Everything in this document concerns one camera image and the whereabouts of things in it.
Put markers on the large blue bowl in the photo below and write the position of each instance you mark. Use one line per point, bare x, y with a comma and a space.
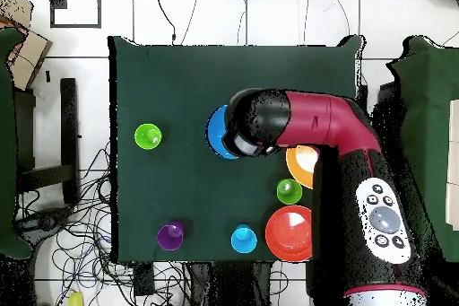
215, 130

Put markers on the red-orange bowl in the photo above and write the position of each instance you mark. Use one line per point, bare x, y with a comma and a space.
287, 237

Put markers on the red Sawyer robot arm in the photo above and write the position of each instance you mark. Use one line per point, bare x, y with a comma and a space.
315, 119

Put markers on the large yellow-orange bowl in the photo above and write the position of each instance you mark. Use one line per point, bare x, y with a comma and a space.
299, 173

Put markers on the smooth green cup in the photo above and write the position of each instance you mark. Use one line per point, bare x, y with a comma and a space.
292, 195

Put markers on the light blue cup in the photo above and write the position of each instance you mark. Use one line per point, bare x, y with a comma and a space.
244, 241

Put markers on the dark green tablecloth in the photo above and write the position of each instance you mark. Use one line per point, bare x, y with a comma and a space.
179, 80

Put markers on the black equipment cabinet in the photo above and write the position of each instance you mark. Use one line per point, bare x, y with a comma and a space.
391, 112

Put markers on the ridged green cup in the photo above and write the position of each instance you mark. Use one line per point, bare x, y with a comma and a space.
144, 135

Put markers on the purple cup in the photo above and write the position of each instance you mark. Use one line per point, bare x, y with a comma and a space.
168, 239

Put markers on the green cloth side table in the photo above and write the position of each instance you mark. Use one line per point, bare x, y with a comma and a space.
5, 141
426, 105

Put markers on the white boxes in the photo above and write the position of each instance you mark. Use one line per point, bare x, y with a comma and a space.
454, 162

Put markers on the grey black stand base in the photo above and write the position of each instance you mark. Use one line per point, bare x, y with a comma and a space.
46, 220

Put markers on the small yellow object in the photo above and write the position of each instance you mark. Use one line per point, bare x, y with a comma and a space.
75, 300

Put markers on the cardboard box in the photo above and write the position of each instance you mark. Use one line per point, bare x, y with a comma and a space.
27, 58

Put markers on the black stand frame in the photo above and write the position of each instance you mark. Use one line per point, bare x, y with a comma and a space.
69, 123

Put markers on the black square floor frame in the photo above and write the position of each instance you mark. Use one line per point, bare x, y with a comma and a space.
75, 26

